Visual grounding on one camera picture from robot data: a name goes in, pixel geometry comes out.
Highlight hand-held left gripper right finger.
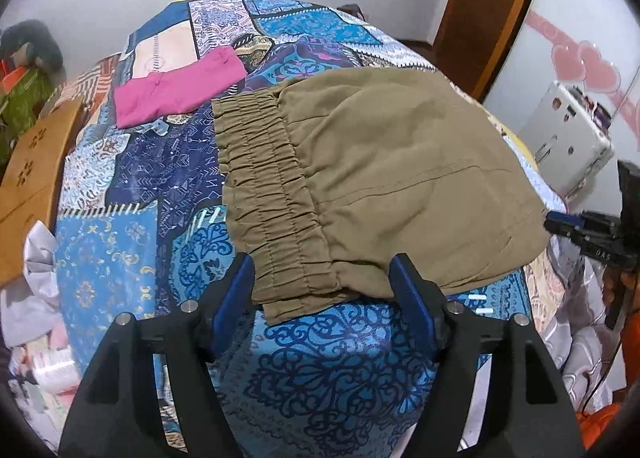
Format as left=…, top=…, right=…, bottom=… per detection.
left=389, top=253, right=586, bottom=458

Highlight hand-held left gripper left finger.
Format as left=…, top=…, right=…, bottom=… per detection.
left=58, top=253, right=256, bottom=458

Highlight wooden board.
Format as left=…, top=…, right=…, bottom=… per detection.
left=0, top=98, right=85, bottom=289

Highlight grey floral sheet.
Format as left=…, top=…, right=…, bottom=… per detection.
left=520, top=233, right=621, bottom=416

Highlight green patterned cloth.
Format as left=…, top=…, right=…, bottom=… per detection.
left=0, top=65, right=57, bottom=179

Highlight person's right hand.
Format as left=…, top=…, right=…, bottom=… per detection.
left=601, top=270, right=640, bottom=319

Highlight black cable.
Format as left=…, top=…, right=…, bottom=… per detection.
left=577, top=308, right=636, bottom=414

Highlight white crumpled cloth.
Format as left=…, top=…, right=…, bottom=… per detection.
left=0, top=220, right=68, bottom=349

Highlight wooden door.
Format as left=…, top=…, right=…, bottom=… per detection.
left=432, top=0, right=551, bottom=102

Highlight pink folded cloth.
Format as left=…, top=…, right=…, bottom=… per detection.
left=113, top=47, right=248, bottom=129

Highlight blue patterned bedspread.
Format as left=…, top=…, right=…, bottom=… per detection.
left=53, top=0, right=568, bottom=458

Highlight grey plush toy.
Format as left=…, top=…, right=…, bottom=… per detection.
left=0, top=19, right=67, bottom=83

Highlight olive green pants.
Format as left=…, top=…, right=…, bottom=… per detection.
left=210, top=68, right=551, bottom=327

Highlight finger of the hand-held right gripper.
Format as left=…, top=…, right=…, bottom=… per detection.
left=543, top=210, right=587, bottom=245

